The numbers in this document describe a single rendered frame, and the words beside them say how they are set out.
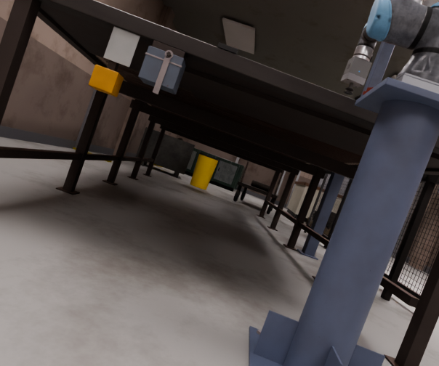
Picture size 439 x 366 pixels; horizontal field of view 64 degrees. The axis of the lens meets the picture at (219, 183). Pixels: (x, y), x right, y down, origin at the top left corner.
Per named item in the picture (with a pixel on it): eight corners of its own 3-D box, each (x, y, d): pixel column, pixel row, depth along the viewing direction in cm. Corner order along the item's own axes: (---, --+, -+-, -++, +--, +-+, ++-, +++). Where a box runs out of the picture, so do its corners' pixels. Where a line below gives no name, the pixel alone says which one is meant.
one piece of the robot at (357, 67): (365, 61, 165) (352, 94, 165) (348, 53, 163) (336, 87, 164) (376, 55, 155) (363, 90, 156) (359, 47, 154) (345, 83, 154)
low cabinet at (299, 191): (385, 252, 771) (400, 216, 767) (291, 217, 787) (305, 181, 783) (360, 238, 944) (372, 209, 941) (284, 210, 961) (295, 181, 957)
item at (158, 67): (169, 98, 127) (187, 50, 126) (133, 84, 126) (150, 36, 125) (173, 103, 138) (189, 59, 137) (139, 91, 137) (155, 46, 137)
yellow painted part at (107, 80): (111, 93, 127) (133, 30, 126) (87, 84, 127) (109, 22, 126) (117, 97, 135) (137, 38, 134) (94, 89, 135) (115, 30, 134)
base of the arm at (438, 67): (464, 94, 96) (477, 59, 95) (415, 74, 94) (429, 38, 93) (426, 102, 111) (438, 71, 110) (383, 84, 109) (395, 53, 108)
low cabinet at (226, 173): (236, 189, 1101) (244, 167, 1098) (234, 192, 932) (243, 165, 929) (181, 169, 1115) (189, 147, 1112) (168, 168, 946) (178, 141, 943)
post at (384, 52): (317, 260, 332) (412, 14, 321) (301, 254, 331) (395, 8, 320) (312, 255, 349) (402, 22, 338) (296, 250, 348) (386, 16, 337)
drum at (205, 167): (190, 183, 697) (200, 152, 695) (208, 189, 695) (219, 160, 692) (186, 183, 658) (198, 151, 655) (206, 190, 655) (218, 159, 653)
